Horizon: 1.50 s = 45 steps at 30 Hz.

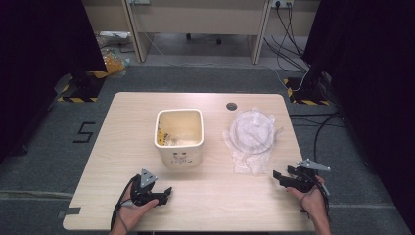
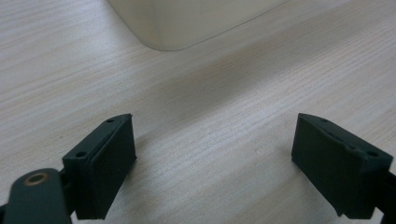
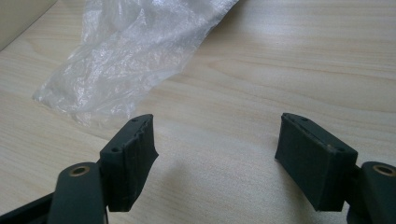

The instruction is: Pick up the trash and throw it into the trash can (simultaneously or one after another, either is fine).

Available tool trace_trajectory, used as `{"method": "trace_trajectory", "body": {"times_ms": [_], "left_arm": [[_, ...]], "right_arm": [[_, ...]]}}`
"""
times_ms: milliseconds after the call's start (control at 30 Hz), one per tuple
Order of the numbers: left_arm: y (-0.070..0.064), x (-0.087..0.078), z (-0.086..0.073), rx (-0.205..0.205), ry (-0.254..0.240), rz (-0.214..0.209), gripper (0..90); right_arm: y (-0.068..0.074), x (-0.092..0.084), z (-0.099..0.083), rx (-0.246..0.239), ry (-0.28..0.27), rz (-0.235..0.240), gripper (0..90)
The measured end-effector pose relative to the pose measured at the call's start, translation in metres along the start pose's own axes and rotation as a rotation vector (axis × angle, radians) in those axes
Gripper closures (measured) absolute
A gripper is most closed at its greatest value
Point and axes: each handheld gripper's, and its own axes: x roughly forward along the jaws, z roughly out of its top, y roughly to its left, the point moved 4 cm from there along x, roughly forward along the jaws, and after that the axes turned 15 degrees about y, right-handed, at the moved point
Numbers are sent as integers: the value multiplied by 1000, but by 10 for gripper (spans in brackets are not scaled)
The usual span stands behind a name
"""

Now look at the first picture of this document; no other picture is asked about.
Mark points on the white crumpled wrapper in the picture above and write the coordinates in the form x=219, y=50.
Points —
x=184, y=142

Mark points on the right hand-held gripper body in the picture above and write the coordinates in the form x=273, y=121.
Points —
x=303, y=181

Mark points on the black stand base striped tape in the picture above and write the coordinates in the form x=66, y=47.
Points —
x=308, y=91
x=85, y=88

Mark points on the beige office desk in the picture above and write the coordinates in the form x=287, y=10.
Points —
x=199, y=16

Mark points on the clear plastic bag with papers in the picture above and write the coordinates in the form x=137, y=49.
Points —
x=112, y=37

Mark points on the person's right hand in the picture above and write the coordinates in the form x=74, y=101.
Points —
x=313, y=202

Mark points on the yellow wrapper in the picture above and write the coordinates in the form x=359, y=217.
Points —
x=160, y=136

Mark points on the yellow plastic bag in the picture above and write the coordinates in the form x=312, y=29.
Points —
x=114, y=64

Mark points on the person's left hand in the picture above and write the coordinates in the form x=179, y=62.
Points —
x=130, y=213

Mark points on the black curtain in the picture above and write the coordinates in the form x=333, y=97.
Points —
x=39, y=65
x=375, y=81

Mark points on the white power strip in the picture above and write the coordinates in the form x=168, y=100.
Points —
x=282, y=3

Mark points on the white plastic bin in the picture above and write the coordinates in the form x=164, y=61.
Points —
x=178, y=156

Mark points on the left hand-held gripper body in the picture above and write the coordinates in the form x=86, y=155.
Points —
x=143, y=194

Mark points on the grey tape strip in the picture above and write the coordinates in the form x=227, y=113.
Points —
x=69, y=212

